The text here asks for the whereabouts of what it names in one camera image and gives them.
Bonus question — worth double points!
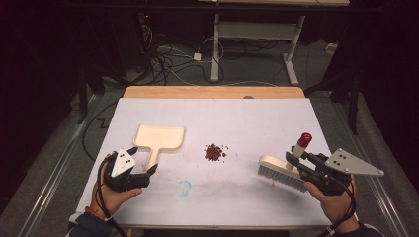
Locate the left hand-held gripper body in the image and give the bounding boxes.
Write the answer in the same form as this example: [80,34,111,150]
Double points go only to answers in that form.
[104,148,151,194]

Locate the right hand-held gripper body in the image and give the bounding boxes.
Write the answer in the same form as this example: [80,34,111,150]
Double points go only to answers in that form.
[300,148,385,197]

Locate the cream brush with red-tipped handle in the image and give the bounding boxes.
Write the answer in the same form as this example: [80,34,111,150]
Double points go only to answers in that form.
[257,131,313,194]

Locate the cream plastic dustpan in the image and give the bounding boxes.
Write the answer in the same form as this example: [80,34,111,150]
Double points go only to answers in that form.
[132,123,186,172]

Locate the pile of red and green beans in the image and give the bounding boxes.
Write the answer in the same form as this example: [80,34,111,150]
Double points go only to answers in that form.
[203,143,229,163]

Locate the person's left hand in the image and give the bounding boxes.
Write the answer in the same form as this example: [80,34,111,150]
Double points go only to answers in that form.
[89,162,143,219]

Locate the person's right hand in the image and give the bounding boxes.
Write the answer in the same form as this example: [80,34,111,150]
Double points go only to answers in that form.
[303,174,359,228]

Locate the black metal stand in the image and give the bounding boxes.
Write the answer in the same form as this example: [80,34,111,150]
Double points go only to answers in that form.
[76,63,107,125]
[303,70,361,136]

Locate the wooden table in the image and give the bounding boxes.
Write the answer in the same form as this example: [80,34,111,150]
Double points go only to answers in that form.
[122,85,306,100]

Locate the white power strip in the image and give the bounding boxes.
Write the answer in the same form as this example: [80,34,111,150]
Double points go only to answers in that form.
[325,41,340,56]

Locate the right hand-held gripper black cable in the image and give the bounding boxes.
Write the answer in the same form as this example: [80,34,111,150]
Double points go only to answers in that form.
[315,180,358,237]

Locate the hand-held gripper black cable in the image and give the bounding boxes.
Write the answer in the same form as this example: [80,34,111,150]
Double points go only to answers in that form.
[94,154,130,237]
[315,180,358,237]

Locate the aluminium floor rail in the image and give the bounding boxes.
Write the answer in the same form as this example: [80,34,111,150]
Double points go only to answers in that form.
[327,95,414,237]
[16,93,102,237]

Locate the black floor cable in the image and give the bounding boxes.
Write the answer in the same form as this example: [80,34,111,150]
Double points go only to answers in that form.
[81,100,119,163]

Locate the red bracelet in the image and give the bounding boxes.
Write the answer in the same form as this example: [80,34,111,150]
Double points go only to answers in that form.
[84,205,101,219]

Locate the left hand-held gripper black cable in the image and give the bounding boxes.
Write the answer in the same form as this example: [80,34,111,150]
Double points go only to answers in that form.
[94,154,130,237]

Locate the tangle of floor cables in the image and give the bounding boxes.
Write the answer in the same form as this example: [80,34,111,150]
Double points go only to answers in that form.
[139,24,225,87]

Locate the white metal desk frame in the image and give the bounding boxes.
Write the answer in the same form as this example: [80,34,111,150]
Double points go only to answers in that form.
[197,0,351,87]

